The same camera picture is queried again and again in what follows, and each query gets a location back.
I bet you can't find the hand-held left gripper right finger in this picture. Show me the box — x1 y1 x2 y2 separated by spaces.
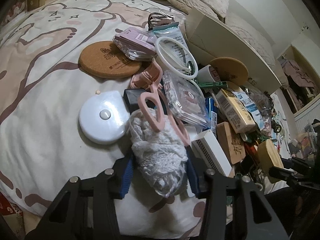
186 150 291 240

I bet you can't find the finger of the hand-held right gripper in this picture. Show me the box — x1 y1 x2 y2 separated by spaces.
268 166 301 185
281 156 313 167

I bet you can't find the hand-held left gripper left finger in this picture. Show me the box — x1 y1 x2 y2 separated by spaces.
25 158 134 240

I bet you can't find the white knitted cloth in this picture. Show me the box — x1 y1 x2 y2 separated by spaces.
128 108 188 198

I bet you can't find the white cardboard box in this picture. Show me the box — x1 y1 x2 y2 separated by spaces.
185 6 283 94

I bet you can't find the round light wood block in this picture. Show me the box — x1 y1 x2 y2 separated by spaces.
257 138 284 183

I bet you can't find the white matchbox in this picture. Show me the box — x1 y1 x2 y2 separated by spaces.
191 130 233 177

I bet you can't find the engraved wooden block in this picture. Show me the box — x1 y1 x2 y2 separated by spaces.
216 121 247 166

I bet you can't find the round white tape measure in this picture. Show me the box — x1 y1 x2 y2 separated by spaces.
78 91 131 145

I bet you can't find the blue foil packet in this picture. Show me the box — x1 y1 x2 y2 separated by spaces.
205 97 218 131

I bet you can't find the beige carton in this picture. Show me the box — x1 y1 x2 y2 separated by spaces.
215 89 257 134

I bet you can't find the clear plastic case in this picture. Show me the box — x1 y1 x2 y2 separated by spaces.
162 70 212 128

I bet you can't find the small black box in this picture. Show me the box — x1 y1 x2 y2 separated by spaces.
123 89 146 111

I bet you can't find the pink hair claw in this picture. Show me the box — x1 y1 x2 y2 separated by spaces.
130 61 191 146

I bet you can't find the pile of pink clothes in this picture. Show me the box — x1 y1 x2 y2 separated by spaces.
280 58 316 93

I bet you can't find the green plastic clip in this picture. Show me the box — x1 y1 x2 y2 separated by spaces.
198 81 228 89

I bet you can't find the small white cup red label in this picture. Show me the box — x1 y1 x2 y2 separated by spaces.
197 65 223 84

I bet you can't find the round cork coaster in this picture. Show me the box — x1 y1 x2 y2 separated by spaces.
78 40 143 79
210 57 249 88

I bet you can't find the red printed carton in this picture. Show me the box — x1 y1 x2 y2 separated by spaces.
0 192 24 231

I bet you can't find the quilted beige pillow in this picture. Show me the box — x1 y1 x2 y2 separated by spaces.
225 12 276 66

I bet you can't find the pink case in clear wrap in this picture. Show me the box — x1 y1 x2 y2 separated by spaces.
113 27 158 62

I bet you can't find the white and teal packet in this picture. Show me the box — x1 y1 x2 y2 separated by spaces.
152 22 191 68

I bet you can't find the dark hair claw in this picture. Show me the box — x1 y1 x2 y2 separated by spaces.
147 12 173 28

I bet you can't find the floral printed cloth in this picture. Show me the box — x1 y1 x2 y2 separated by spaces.
4 0 28 18

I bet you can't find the wooden wall closet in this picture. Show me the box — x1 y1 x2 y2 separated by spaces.
276 43 320 115

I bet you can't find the white plastic ring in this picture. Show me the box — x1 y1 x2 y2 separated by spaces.
155 37 199 80

